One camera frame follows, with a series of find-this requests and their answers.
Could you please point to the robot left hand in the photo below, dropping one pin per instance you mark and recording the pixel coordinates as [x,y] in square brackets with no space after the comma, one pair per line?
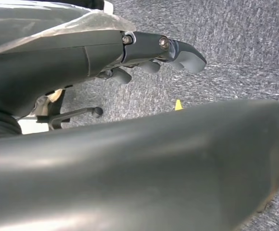
[45,63]

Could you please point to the dark thin rod with knob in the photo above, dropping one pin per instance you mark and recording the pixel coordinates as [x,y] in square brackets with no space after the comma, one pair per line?
[81,112]

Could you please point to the yellow floor marker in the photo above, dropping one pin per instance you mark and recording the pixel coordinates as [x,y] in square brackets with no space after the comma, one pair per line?
[179,106]

